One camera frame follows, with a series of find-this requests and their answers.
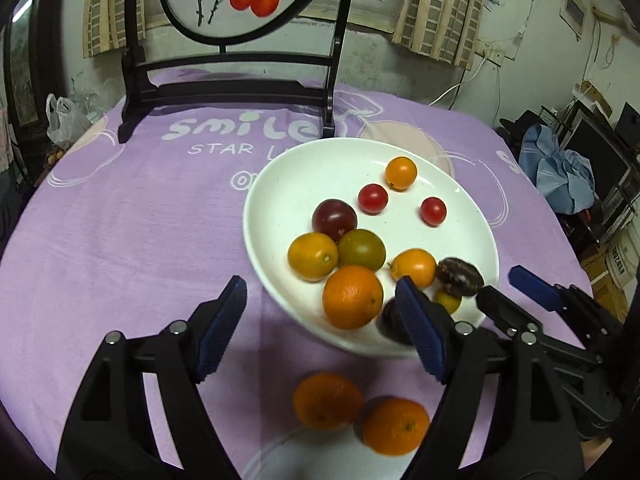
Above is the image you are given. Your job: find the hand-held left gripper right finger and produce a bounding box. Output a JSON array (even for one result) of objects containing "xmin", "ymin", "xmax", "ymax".
[{"xmin": 394, "ymin": 275, "xmax": 586, "ymax": 480}]

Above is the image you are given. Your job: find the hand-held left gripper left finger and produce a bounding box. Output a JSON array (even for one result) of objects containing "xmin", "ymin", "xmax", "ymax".
[{"xmin": 56, "ymin": 275, "xmax": 248, "ymax": 480}]

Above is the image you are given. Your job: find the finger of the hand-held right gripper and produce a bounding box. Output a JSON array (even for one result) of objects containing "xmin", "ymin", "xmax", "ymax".
[
  {"xmin": 509, "ymin": 266, "xmax": 624, "ymax": 347},
  {"xmin": 476, "ymin": 285, "xmax": 602, "ymax": 367}
]

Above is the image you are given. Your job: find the dark brown round fruit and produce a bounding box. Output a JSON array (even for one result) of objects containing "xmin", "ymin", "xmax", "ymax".
[
  {"xmin": 435, "ymin": 257, "xmax": 485, "ymax": 297},
  {"xmin": 376, "ymin": 297, "xmax": 416, "ymax": 347}
]

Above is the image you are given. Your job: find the small tan round fruit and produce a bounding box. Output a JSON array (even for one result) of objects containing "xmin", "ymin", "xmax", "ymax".
[{"xmin": 432, "ymin": 286, "xmax": 463, "ymax": 316}]

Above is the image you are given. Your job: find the orange-yellow tomato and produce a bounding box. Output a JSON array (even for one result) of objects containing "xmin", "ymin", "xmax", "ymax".
[
  {"xmin": 389, "ymin": 248, "xmax": 438, "ymax": 291},
  {"xmin": 287, "ymin": 232, "xmax": 341, "ymax": 282},
  {"xmin": 385, "ymin": 156, "xmax": 418, "ymax": 192}
]

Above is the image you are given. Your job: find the large orange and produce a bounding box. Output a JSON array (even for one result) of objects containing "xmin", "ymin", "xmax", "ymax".
[{"xmin": 322, "ymin": 265, "xmax": 385, "ymax": 331}]

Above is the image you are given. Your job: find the small orange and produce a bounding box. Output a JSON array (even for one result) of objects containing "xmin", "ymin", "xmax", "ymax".
[
  {"xmin": 292, "ymin": 371, "xmax": 366, "ymax": 432},
  {"xmin": 361, "ymin": 397, "xmax": 431, "ymax": 457}
]

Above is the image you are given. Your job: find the green-brown tomato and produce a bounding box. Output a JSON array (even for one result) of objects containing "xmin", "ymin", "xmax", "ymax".
[{"xmin": 338, "ymin": 229, "xmax": 387, "ymax": 272}]

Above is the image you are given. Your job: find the red cherry tomato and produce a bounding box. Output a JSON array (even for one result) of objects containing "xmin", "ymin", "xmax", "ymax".
[
  {"xmin": 358, "ymin": 183, "xmax": 390, "ymax": 216},
  {"xmin": 420, "ymin": 197, "xmax": 448, "ymax": 227}
]

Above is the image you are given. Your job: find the dark red tomato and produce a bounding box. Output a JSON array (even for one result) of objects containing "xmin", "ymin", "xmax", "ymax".
[{"xmin": 312, "ymin": 199, "xmax": 359, "ymax": 242}]

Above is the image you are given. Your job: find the white round plate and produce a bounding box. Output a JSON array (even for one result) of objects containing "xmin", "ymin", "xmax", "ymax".
[{"xmin": 243, "ymin": 137, "xmax": 501, "ymax": 358}]

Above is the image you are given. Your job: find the cardboard box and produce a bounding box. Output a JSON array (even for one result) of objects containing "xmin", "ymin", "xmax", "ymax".
[{"xmin": 580, "ymin": 237, "xmax": 638, "ymax": 321}]

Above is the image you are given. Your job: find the blue cloth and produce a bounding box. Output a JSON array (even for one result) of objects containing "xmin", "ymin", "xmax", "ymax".
[{"xmin": 518, "ymin": 124, "xmax": 596, "ymax": 213}]

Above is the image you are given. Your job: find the purple tablecloth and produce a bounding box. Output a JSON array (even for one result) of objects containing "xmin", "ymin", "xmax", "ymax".
[{"xmin": 0, "ymin": 69, "xmax": 596, "ymax": 480}]

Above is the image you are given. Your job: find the black monitor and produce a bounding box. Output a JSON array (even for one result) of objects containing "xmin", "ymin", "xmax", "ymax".
[{"xmin": 565, "ymin": 102, "xmax": 640, "ymax": 196}]

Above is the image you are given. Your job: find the white plastic bag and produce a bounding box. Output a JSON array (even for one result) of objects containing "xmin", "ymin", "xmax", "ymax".
[{"xmin": 46, "ymin": 94, "xmax": 93, "ymax": 148}]

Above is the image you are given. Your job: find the beige checked curtain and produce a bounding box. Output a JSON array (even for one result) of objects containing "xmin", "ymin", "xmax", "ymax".
[
  {"xmin": 82, "ymin": 0, "xmax": 146, "ymax": 58},
  {"xmin": 392, "ymin": 0, "xmax": 488, "ymax": 71}
]

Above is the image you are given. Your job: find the round painted screen black stand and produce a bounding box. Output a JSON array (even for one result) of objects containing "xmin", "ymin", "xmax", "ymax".
[{"xmin": 117, "ymin": 0, "xmax": 358, "ymax": 145}]

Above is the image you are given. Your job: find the black display cabinet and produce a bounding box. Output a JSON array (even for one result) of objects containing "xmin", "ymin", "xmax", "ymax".
[{"xmin": 0, "ymin": 0, "xmax": 66, "ymax": 136}]

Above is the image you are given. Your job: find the white cable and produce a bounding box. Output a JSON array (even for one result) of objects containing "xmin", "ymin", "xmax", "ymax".
[{"xmin": 429, "ymin": 57, "xmax": 501, "ymax": 111}]

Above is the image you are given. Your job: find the white wall socket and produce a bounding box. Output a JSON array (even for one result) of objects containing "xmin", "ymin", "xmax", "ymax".
[{"xmin": 475, "ymin": 42, "xmax": 506, "ymax": 66}]

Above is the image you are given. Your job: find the wall vent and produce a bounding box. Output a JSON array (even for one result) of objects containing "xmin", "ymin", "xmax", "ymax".
[{"xmin": 560, "ymin": 0, "xmax": 588, "ymax": 40}]

